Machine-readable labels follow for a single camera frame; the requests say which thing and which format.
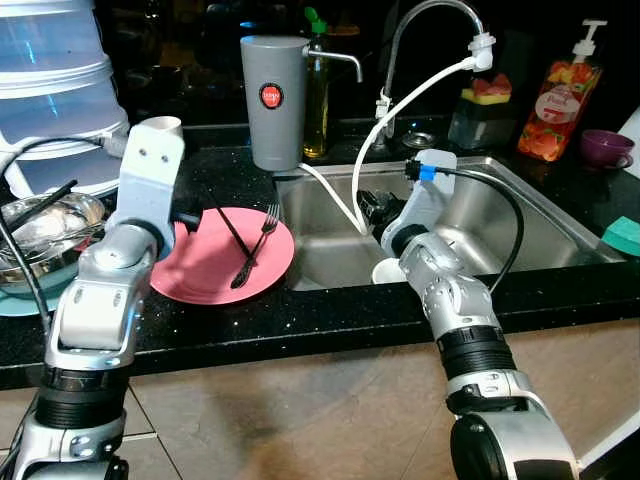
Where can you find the black chopstick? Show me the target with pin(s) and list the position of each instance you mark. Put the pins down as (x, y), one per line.
(230, 230)
(60, 192)

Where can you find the pink plate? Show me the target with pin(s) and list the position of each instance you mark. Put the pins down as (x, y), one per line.
(210, 270)

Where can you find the white bowl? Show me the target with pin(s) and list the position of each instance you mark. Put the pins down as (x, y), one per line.
(390, 272)

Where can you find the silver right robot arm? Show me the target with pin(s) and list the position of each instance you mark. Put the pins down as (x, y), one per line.
(450, 300)

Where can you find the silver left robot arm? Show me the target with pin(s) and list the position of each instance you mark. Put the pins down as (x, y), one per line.
(95, 310)

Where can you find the round steel sink plug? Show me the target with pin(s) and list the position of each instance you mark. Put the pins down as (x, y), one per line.
(419, 139)

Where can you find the white cartoon mug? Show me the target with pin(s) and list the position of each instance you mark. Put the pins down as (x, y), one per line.
(165, 125)

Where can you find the oil bottle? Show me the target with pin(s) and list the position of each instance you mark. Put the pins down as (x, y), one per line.
(317, 110)

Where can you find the dark sponge holder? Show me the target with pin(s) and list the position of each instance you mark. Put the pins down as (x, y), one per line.
(478, 128)

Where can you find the grey water filter canister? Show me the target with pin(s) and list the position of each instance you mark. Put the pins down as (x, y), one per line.
(272, 120)

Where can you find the steel bowl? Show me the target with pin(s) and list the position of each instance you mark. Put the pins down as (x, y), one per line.
(55, 240)

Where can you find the steel faucet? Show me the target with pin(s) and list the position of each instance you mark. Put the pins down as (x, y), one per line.
(390, 60)

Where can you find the yellow and red sponge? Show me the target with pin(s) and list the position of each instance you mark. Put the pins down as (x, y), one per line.
(488, 90)

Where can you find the steel sink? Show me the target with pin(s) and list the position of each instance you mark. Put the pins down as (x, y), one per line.
(560, 230)

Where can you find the light blue plate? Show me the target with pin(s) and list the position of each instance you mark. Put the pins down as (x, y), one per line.
(25, 302)

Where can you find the white tiered plastic container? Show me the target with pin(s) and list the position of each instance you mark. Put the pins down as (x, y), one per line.
(55, 90)

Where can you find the green sponge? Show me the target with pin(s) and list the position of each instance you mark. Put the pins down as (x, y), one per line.
(625, 238)

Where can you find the orange dish soap bottle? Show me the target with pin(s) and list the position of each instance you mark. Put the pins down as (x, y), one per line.
(558, 110)

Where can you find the beige base cabinet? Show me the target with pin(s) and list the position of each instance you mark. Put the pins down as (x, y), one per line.
(300, 410)

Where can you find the purple cup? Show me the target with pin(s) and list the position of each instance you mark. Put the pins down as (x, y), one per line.
(605, 150)

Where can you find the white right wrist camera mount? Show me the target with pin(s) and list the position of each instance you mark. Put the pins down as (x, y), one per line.
(430, 195)

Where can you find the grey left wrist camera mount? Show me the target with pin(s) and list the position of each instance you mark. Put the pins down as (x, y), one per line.
(150, 180)

